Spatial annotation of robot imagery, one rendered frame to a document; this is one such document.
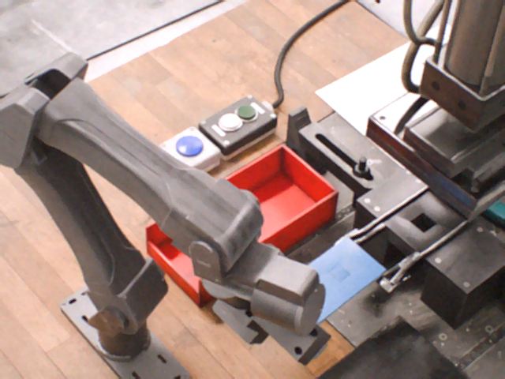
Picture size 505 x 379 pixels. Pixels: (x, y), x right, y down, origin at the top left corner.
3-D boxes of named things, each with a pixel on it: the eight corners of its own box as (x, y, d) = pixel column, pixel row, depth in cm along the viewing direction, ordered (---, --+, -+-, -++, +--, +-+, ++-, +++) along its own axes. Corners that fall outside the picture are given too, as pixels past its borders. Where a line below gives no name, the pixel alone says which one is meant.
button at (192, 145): (170, 151, 155) (170, 142, 153) (191, 139, 157) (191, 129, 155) (187, 166, 153) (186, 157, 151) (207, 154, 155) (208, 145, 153)
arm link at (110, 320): (165, 267, 126) (127, 247, 127) (123, 318, 121) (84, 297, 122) (166, 297, 130) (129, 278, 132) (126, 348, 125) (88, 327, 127)
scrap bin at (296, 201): (146, 253, 144) (144, 226, 140) (280, 170, 155) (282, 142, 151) (200, 309, 138) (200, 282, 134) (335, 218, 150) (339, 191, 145)
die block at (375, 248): (349, 238, 147) (355, 204, 142) (398, 205, 152) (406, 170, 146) (454, 331, 138) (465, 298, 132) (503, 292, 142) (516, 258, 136)
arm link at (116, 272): (176, 298, 126) (48, 76, 110) (145, 337, 122) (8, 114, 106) (140, 293, 130) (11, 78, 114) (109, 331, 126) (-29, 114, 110)
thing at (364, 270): (259, 302, 129) (261, 289, 127) (346, 238, 136) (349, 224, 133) (299, 339, 126) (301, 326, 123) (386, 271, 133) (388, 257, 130)
